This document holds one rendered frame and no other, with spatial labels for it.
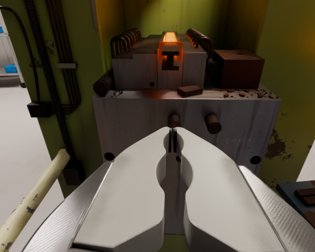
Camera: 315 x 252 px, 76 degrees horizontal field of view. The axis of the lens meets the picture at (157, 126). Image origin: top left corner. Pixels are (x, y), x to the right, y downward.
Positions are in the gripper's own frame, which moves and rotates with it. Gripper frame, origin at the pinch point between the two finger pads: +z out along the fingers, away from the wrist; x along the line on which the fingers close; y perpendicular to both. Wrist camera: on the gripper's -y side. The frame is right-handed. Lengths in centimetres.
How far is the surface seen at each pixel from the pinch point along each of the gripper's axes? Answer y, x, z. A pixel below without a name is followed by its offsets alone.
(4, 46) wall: 46, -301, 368
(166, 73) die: 5.1, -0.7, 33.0
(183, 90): 7.3, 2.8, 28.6
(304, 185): 32, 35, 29
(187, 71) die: 4.7, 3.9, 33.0
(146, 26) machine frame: -1, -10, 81
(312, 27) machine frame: -3, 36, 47
